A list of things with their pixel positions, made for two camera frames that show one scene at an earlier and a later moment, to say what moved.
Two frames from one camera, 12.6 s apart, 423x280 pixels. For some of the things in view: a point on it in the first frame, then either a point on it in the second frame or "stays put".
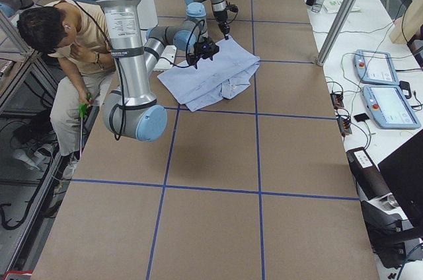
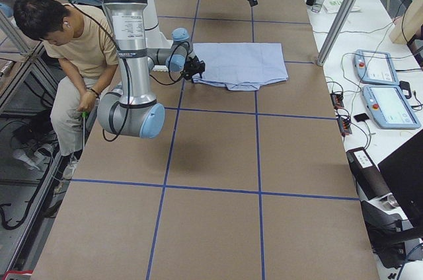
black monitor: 402,172 stays put
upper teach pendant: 375,67 stays put
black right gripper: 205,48 to 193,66
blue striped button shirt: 231,68 to 240,66
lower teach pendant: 389,107 stays put
